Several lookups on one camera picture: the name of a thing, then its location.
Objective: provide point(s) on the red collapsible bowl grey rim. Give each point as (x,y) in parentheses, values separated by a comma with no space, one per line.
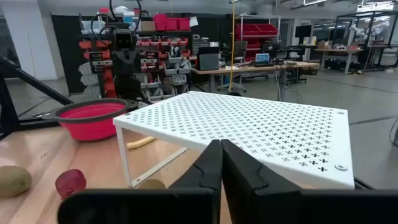
(90,124)

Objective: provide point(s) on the black computer monitor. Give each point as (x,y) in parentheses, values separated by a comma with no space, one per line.
(303,31)
(208,60)

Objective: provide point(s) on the red bin rack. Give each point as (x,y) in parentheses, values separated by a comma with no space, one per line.
(255,31)

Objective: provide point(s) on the dark red toy pomegranate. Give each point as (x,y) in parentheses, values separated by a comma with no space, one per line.
(70,183)

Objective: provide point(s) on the black parts shelving unit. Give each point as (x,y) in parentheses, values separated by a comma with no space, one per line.
(149,43)

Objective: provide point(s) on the open laptop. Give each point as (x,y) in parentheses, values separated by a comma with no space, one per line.
(262,58)

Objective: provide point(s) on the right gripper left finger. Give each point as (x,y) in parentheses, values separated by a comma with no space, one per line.
(186,205)

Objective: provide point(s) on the small wooden desk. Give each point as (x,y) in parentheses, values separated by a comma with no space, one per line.
(339,50)

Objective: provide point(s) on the white perforated metal riser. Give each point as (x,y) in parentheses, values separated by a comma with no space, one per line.
(248,130)

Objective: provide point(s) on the brown toy kiwi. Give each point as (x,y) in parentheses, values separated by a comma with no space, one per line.
(152,185)
(12,182)

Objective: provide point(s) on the red plastic storage bin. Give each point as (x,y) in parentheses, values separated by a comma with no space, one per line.
(171,24)
(160,23)
(183,24)

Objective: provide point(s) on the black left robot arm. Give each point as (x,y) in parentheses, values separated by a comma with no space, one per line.
(127,88)

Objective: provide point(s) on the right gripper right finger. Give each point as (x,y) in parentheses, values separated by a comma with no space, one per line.
(280,205)

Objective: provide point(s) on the black robot cell frame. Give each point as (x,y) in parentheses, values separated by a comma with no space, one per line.
(388,13)

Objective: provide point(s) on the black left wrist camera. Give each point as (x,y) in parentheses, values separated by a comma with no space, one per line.
(124,39)

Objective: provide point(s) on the long wooden desk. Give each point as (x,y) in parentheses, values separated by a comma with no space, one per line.
(248,68)

